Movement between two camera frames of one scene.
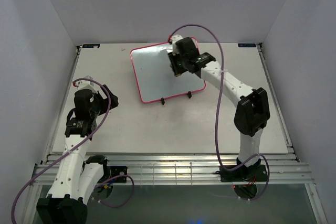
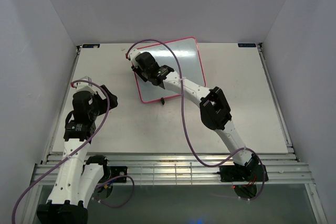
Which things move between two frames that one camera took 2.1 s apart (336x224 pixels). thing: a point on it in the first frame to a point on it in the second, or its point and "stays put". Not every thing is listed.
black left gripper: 105,98 stays put
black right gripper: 174,64 to 140,73
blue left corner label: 91,45 stays put
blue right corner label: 247,45 stays put
